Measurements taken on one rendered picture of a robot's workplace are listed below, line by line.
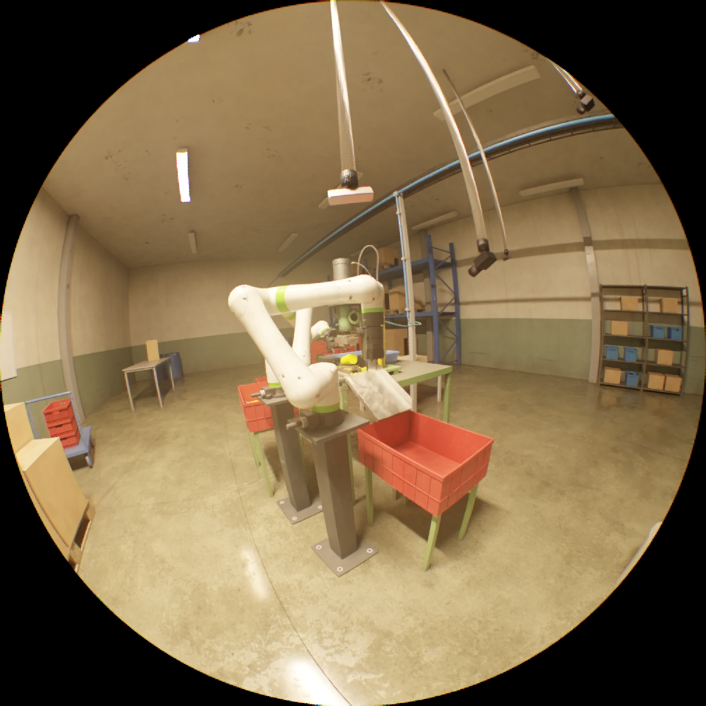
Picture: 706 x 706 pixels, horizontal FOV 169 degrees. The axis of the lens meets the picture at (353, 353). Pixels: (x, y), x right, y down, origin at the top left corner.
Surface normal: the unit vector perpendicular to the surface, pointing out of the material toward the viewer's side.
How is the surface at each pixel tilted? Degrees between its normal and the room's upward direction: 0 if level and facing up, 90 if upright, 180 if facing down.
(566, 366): 90
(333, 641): 0
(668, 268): 90
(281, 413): 90
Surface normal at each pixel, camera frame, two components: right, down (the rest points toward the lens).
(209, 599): -0.06, -0.99
